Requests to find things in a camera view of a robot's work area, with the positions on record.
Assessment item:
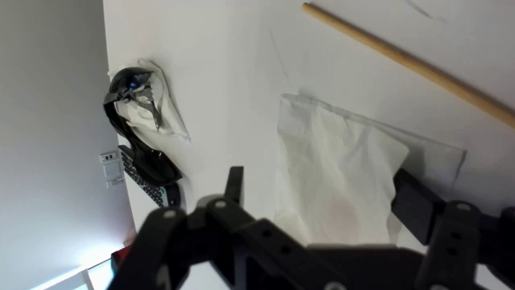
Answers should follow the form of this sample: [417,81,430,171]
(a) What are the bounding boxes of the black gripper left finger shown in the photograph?
[110,165,313,290]

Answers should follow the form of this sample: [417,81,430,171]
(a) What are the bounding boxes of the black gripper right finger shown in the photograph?
[390,168,515,290]

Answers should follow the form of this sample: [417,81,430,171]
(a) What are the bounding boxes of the white paper napkin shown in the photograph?
[272,91,469,249]

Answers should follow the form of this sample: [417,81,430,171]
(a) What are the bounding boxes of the black remote with grey keypad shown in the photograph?
[102,96,186,210]

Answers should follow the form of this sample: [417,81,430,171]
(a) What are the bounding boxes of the clear plastic bag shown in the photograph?
[107,57,192,144]

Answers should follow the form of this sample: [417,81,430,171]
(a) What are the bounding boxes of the long thin wooden stick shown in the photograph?
[301,0,515,131]

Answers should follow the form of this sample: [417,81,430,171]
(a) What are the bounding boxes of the white wall outlet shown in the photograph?
[99,150,126,187]

